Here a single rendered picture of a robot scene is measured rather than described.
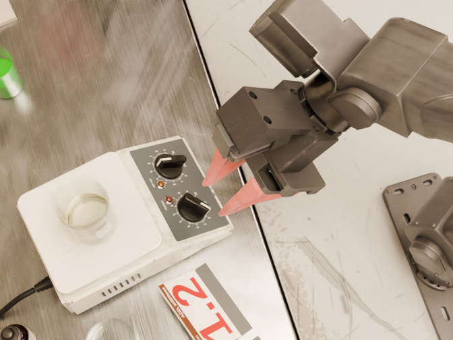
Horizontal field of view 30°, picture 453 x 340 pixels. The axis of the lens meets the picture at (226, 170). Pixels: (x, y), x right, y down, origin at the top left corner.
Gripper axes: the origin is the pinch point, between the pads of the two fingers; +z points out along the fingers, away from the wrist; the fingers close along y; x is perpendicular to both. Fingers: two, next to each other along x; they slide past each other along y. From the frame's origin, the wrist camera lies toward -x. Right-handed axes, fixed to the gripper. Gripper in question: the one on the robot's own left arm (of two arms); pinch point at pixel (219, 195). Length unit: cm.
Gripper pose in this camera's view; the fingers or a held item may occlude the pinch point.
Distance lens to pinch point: 83.9
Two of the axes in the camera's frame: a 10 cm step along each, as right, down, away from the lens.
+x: 6.0, -0.3, 8.0
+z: -6.6, 5.6, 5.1
